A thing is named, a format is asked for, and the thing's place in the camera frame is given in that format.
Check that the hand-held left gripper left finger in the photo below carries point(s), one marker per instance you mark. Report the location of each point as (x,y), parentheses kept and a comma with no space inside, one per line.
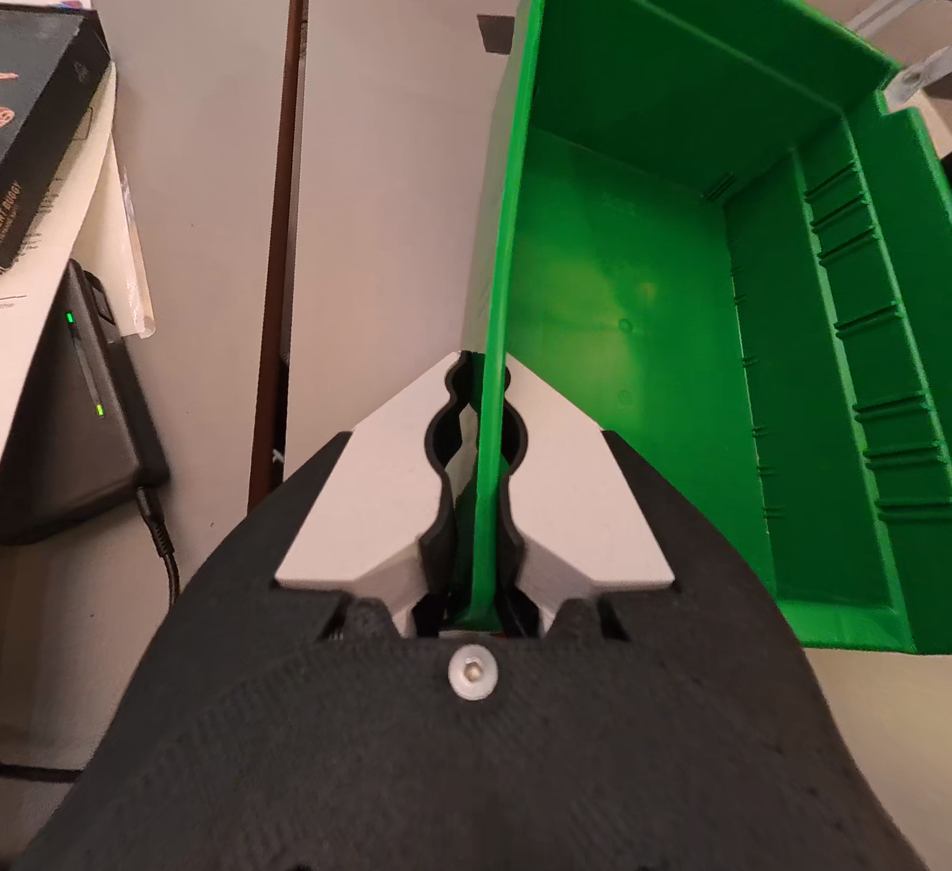
(357,514)

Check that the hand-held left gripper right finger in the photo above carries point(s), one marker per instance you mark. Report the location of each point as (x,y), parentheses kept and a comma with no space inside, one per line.
(587,514)

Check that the green plastic bin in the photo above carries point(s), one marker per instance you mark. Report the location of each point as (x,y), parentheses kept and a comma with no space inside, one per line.
(632,254)

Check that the black power adapter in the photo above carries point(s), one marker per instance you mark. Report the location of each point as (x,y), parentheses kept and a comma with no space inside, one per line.
(67,440)

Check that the printed instruction sheet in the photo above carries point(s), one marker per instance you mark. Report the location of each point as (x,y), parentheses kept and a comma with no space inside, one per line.
(123,239)

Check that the black model kit box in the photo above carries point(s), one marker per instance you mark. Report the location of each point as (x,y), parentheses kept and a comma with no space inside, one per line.
(44,105)

